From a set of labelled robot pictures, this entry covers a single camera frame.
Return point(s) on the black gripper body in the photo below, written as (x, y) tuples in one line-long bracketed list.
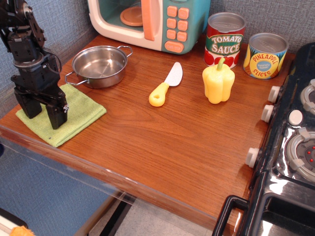
[(39, 77)]

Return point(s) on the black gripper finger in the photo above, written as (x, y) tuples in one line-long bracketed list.
[(57, 114), (30, 106)]

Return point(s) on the green cloth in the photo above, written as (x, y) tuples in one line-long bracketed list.
[(83, 111)]

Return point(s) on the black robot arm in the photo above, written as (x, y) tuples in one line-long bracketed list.
[(19, 29)]

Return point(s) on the small steel pot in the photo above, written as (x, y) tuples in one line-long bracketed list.
[(99, 67)]

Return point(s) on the yellow toy knife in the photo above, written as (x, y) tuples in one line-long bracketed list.
[(158, 95)]

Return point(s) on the teal toy microwave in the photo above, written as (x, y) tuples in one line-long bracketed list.
[(171, 26)]

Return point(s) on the yellow toy bell pepper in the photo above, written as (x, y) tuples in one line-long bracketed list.
[(218, 81)]

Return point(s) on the tomato sauce can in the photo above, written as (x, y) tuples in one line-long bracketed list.
[(225, 33)]

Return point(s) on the grey stove knob lower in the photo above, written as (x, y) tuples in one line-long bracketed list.
[(251, 157)]

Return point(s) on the grey stove knob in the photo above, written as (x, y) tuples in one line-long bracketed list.
[(267, 113), (273, 94), (251, 157)]

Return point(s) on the grey stove knob middle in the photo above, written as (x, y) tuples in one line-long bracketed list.
[(267, 113)]

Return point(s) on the grey stove knob upper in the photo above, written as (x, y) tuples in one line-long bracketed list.
[(273, 94)]

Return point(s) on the pineapple slices can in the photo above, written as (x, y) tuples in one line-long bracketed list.
[(265, 55)]

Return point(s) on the black toy stove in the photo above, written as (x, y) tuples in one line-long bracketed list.
[(282, 188)]

